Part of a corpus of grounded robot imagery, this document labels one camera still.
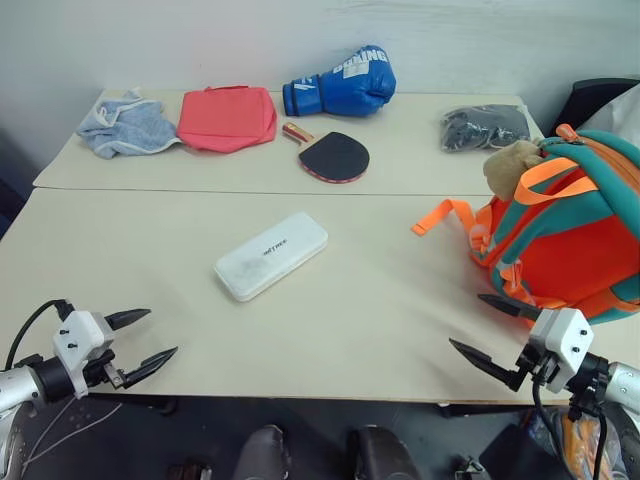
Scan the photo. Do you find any red fabric pouch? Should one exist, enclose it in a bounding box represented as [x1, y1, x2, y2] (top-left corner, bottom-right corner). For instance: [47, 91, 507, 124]
[175, 85, 279, 154]

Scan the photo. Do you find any brown plush toy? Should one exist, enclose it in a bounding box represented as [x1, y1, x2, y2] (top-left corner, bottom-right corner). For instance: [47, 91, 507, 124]
[481, 137, 545, 198]

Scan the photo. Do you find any black flat bag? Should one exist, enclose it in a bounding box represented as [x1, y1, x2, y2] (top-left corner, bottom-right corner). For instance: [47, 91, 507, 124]
[478, 423, 572, 480]

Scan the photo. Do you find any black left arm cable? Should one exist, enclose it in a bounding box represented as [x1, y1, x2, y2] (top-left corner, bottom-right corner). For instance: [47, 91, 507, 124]
[4, 298, 72, 372]

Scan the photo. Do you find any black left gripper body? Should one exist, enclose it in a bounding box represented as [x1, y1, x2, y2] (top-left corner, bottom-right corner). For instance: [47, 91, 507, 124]
[83, 349, 127, 391]

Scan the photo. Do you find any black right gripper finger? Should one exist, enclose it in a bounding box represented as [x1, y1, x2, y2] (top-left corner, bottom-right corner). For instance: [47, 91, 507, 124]
[448, 337, 527, 393]
[477, 293, 542, 330]

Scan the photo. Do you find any orange and teal backpack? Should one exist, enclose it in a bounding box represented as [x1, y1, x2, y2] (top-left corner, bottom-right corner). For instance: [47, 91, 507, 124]
[410, 123, 640, 327]

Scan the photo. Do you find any white rectangular case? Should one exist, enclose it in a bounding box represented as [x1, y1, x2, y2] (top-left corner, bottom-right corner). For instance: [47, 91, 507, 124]
[213, 211, 330, 304]

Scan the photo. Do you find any grey rounded shape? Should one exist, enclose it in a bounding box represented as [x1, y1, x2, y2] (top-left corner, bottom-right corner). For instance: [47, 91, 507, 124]
[233, 424, 292, 480]

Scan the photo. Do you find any orange patterned item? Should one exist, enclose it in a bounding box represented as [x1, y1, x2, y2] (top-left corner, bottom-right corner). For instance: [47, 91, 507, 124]
[528, 405, 629, 480]

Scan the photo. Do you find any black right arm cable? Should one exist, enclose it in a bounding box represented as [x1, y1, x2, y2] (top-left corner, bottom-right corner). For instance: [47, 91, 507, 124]
[530, 375, 609, 480]

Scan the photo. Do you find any black chair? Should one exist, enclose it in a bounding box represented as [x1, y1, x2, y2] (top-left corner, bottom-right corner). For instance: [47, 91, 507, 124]
[553, 77, 640, 142]

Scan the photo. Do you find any black rounded shape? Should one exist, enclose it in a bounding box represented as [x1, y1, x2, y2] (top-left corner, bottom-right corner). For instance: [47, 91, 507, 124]
[346, 424, 422, 480]

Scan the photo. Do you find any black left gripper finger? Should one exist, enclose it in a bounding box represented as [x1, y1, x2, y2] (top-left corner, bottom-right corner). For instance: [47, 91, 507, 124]
[104, 308, 152, 332]
[121, 346, 180, 391]

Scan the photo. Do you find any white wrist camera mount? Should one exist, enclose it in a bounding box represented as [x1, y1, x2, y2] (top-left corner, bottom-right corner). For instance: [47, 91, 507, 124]
[528, 307, 596, 394]
[51, 310, 116, 400]

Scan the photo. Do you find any light blue crumpled cloth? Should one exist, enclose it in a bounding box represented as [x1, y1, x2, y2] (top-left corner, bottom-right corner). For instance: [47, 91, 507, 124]
[75, 88, 181, 160]

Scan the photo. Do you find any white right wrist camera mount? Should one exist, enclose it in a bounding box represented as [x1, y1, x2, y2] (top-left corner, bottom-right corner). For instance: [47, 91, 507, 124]
[528, 307, 596, 394]

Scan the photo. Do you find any blue boxing glove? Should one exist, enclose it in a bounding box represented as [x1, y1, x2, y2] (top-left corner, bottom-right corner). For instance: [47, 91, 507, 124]
[281, 45, 398, 119]

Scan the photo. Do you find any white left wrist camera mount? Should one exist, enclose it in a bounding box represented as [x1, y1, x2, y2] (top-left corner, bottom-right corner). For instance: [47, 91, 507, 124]
[51, 310, 116, 400]

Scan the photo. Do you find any grey plastic bag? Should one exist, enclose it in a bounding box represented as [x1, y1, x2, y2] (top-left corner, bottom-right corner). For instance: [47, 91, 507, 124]
[439, 103, 532, 154]

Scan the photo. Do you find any black table tennis paddle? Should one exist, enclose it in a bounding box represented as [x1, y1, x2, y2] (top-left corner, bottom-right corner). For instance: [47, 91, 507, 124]
[281, 121, 372, 184]

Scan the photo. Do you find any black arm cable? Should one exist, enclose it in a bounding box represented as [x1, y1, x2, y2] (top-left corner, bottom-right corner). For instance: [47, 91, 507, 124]
[4, 298, 72, 372]
[530, 375, 609, 480]

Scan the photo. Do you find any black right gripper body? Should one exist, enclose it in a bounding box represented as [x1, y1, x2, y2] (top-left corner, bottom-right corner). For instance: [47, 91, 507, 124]
[514, 340, 560, 387]

